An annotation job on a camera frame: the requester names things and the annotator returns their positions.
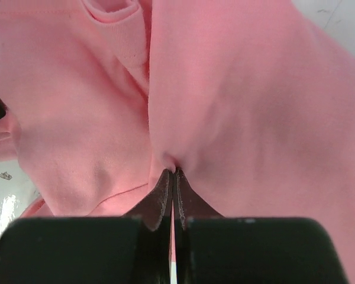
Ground pink t-shirt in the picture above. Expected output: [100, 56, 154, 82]
[0, 0, 355, 221]

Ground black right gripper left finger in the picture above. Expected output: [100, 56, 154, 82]
[124, 169, 173, 284]

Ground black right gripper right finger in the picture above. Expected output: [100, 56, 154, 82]
[173, 168, 222, 283]

